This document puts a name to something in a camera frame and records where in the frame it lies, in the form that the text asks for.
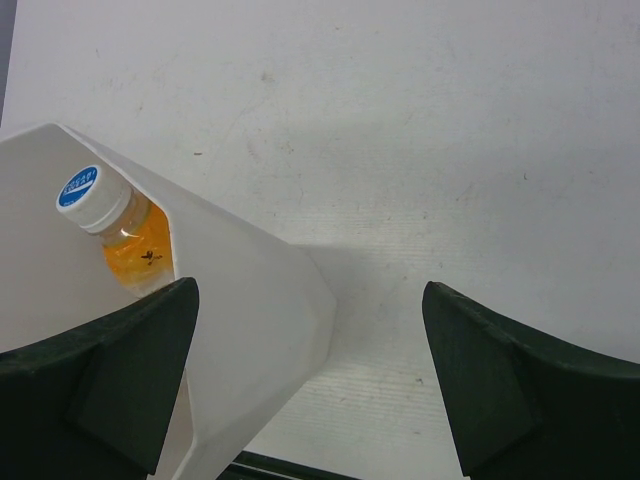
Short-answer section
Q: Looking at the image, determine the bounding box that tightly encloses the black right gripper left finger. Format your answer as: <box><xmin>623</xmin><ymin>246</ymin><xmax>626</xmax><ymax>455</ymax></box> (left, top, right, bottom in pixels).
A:
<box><xmin>1</xmin><ymin>277</ymin><xmax>199</xmax><ymax>479</ymax></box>

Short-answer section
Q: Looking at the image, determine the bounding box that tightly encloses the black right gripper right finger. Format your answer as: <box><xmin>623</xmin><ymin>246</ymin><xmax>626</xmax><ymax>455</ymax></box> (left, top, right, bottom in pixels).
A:
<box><xmin>422</xmin><ymin>282</ymin><xmax>639</xmax><ymax>479</ymax></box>

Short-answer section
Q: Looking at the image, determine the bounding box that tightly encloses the orange juice bottle blue label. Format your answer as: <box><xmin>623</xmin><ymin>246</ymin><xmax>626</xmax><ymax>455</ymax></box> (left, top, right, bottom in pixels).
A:
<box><xmin>56</xmin><ymin>164</ymin><xmax>175</xmax><ymax>298</ymax></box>

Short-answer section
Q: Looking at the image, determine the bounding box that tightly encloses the white plastic bin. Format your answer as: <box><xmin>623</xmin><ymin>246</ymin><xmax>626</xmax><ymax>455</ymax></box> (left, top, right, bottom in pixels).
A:
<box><xmin>1</xmin><ymin>123</ymin><xmax>336</xmax><ymax>479</ymax></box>

